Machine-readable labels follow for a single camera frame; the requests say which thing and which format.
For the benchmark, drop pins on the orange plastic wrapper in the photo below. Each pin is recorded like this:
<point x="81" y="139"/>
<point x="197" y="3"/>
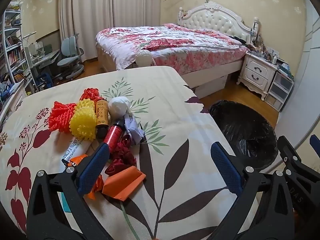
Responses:
<point x="96" y="187"/>

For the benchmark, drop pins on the white printed tube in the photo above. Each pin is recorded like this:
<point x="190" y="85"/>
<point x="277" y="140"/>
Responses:
<point x="75" y="150"/>

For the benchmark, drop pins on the blue crate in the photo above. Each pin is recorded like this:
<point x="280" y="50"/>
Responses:
<point x="45" y="81"/>

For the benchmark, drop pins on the teal paper piece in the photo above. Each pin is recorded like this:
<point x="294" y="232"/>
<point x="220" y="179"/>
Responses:
<point x="66" y="202"/>

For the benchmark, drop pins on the orange paper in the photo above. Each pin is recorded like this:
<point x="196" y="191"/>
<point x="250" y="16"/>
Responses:
<point x="123" y="182"/>

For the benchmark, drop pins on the lavender paper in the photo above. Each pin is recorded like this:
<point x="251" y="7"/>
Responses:
<point x="133" y="128"/>

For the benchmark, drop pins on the black-lined trash bin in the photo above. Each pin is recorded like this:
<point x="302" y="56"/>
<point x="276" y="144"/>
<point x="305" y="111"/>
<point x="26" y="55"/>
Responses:
<point x="245" y="130"/>

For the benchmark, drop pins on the group of toiletry bottles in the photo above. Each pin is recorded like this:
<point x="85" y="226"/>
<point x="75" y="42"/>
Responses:
<point x="265" y="53"/>

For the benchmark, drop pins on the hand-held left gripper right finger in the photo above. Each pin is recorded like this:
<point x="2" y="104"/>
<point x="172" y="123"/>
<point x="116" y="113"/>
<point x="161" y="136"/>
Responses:
<point x="226" y="166"/>

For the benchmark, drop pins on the white cabinet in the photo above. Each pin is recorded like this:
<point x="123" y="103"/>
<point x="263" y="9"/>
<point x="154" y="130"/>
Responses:
<point x="12" y="102"/>

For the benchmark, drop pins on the beige curtain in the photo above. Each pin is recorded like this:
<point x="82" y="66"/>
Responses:
<point x="128" y="2"/>
<point x="90" y="17"/>

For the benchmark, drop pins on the clear plastic drawer unit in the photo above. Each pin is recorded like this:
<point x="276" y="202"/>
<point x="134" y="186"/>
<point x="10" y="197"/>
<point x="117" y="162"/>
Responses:
<point x="280" y="88"/>

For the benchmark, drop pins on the black cloth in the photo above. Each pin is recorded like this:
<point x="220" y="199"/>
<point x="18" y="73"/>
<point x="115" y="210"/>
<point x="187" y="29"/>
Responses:
<point x="238" y="40"/>

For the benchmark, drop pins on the white wardrobe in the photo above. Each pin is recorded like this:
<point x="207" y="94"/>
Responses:
<point x="310" y="55"/>

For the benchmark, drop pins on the yellow foam fruit net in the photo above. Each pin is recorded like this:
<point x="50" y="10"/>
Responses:
<point x="83" y="121"/>

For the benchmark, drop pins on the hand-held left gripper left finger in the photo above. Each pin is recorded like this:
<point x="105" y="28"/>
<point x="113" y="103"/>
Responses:
<point x="93" y="166"/>

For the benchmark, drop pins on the white nightstand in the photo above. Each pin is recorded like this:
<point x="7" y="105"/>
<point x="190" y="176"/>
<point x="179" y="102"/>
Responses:
<point x="255" y="73"/>

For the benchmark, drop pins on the dark red fabric ribbon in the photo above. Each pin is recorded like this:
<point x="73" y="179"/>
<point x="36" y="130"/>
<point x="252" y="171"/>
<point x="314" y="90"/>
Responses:
<point x="122" y="158"/>

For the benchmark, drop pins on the floral pink bedspread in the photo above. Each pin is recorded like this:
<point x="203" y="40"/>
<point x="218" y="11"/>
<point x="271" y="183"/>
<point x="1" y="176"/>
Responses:
<point x="175" y="42"/>

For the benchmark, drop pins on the white storage box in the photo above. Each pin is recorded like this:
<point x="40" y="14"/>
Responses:
<point x="212" y="86"/>

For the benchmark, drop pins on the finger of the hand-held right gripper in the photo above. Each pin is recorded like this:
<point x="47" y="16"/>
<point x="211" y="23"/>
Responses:
<point x="290" y="156"/>
<point x="315" y="143"/>

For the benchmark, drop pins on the gold label brown bottle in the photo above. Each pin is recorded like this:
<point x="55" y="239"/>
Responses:
<point x="102" y="115"/>

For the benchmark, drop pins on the floral beige tablecloth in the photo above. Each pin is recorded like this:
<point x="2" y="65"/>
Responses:
<point x="160" y="100"/>

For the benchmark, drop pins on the white bed tufted headboard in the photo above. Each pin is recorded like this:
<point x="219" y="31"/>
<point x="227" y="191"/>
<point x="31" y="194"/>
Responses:
<point x="215" y="20"/>

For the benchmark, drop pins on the white desk lamp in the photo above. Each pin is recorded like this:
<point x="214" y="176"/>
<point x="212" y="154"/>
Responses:
<point x="29" y="37"/>

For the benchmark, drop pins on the white bookshelf with books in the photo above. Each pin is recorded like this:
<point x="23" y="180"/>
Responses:
<point x="12" y="52"/>

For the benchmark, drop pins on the grey study desk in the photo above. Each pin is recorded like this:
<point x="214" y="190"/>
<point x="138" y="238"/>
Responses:
<point x="46" y="57"/>

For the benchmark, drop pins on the red foam fruit net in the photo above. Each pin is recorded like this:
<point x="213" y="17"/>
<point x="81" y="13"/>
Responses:
<point x="61" y="117"/>
<point x="90" y="95"/>

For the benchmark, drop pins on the red bottle black cap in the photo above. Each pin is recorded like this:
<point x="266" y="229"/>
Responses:
<point x="113" y="136"/>

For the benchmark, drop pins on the blue-grey office chair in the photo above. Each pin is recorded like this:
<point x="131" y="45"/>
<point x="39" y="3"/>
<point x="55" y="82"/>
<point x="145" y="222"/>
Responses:
<point x="70" y="57"/>

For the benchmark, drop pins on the white paper ball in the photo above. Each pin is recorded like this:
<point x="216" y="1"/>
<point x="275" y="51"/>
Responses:
<point x="120" y="105"/>

